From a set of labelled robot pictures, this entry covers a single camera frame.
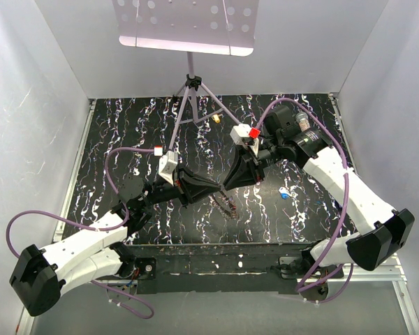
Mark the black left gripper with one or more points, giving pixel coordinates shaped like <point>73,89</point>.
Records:
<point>190,187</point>

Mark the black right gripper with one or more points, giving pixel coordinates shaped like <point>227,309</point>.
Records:
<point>245,170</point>

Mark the red key tag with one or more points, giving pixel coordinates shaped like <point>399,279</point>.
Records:
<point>225,206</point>

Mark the blue key tag with key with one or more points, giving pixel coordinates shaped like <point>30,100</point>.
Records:
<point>284,193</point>

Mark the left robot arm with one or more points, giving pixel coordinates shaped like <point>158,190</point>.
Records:
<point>43,275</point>

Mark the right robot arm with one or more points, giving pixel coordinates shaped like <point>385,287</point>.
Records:
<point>381,230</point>

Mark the yellow key tag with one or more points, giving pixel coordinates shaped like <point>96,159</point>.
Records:
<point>216,118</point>

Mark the sprinkles filled tube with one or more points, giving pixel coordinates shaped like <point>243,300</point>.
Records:
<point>302,120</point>

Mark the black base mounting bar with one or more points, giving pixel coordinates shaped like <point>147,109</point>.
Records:
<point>250,267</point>

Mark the lilac music stand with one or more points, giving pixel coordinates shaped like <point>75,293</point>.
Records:
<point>210,27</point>

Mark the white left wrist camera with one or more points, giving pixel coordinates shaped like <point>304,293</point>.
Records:
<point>167,164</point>

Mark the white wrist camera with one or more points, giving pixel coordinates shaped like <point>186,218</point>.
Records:
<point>167,164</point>
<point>246,136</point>

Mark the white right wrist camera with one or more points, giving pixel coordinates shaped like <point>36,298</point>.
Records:
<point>246,136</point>

